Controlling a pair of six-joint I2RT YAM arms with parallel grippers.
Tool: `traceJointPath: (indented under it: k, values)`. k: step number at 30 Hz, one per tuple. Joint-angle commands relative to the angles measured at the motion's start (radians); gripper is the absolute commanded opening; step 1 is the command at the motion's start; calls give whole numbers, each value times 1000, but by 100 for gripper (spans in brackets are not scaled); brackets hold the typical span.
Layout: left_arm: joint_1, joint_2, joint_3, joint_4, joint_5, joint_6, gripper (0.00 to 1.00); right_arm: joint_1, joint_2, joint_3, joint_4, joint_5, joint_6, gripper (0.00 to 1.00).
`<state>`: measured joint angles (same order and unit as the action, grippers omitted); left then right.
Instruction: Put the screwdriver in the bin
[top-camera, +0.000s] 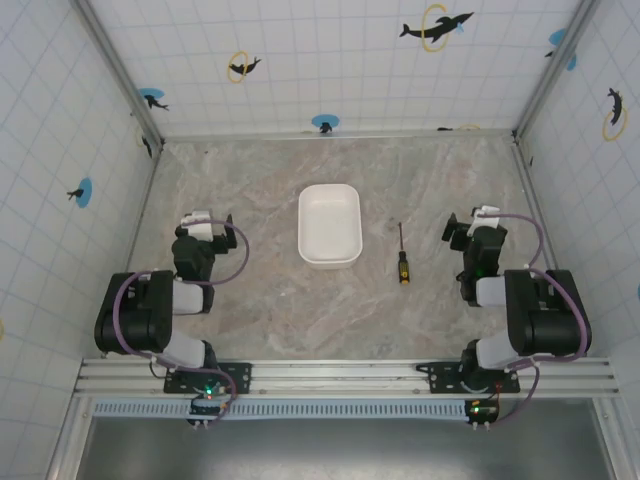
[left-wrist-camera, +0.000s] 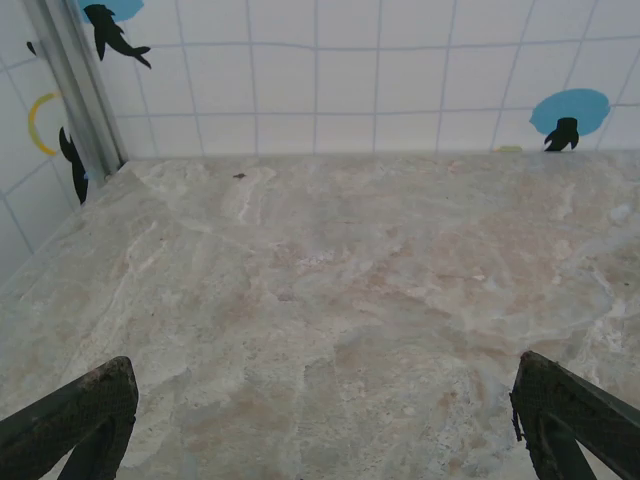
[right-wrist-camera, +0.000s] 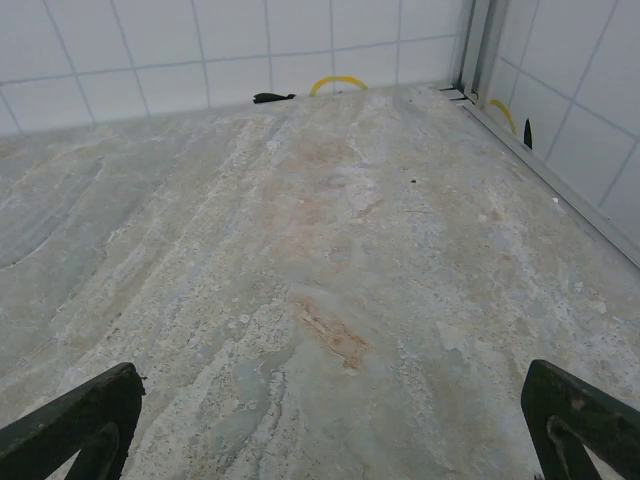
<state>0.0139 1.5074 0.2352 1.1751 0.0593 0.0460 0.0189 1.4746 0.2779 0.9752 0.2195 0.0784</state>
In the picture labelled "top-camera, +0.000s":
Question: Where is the yellow and black screwdriver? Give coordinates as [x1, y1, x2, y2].
[396, 221, 411, 286]

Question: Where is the white plastic bin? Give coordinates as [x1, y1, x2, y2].
[297, 183, 364, 271]

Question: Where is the dolphin on blue disc sticker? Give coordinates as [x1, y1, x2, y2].
[66, 177, 94, 208]
[137, 87, 171, 112]
[311, 113, 341, 135]

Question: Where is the purple left wrist cable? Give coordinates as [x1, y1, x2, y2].
[203, 218, 250, 287]

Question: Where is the purple wrist cable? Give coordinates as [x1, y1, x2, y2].
[497, 213, 547, 272]
[203, 218, 250, 287]

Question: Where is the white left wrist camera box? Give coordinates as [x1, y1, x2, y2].
[180, 209, 216, 242]

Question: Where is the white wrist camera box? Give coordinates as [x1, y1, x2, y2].
[466, 203, 502, 237]
[180, 209, 216, 242]

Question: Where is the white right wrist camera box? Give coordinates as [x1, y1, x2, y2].
[466, 203, 502, 237]

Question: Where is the purple right wrist cable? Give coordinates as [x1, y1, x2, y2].
[497, 213, 547, 272]

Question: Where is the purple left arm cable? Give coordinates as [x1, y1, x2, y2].
[110, 270, 174, 369]

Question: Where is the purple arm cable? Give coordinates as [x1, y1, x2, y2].
[504, 267, 592, 374]
[110, 270, 174, 369]

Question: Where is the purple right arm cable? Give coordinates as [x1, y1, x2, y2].
[504, 267, 592, 374]

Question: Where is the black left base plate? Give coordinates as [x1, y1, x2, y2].
[163, 361, 253, 396]

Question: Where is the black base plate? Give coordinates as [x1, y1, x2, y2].
[414, 360, 521, 396]
[163, 361, 253, 396]

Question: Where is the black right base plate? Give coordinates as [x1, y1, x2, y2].
[414, 360, 521, 396]

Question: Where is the aluminium frame bar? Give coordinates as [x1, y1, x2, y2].
[160, 127, 518, 142]

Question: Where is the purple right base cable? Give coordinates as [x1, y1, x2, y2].
[492, 364, 542, 427]

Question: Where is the small dolphin yellow ring sticker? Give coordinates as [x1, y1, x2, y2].
[227, 50, 263, 84]

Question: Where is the aluminium mounting rail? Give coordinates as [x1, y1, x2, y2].
[73, 356, 623, 399]

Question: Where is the aluminium frame post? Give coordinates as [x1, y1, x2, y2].
[72, 0, 166, 147]
[511, 0, 601, 144]

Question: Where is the dolphin with yellow ring sticker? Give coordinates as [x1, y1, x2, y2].
[601, 87, 629, 143]

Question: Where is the grey slotted cable duct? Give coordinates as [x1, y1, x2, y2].
[92, 400, 499, 420]

